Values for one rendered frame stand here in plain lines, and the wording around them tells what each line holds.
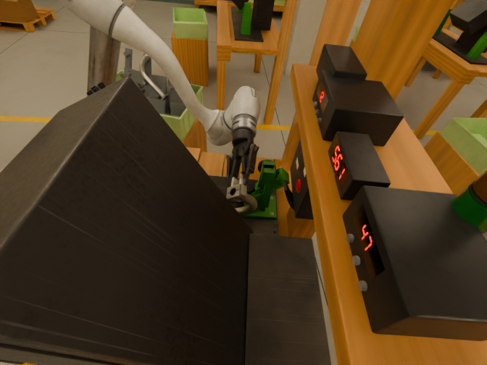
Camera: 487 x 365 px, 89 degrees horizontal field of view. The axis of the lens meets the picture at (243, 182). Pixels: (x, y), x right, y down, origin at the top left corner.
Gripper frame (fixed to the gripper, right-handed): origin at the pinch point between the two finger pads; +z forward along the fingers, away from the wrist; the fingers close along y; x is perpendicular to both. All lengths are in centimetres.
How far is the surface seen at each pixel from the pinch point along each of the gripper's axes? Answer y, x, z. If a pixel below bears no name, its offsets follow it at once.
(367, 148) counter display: 41.4, -11.6, 8.2
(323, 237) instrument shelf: 34.5, -15.8, 23.6
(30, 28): -416, -117, -361
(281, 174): 1.6, 21.4, -13.6
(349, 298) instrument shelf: 38, -17, 32
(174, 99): -74, 6, -87
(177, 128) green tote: -66, 9, -61
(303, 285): 17.3, 8.0, 28.1
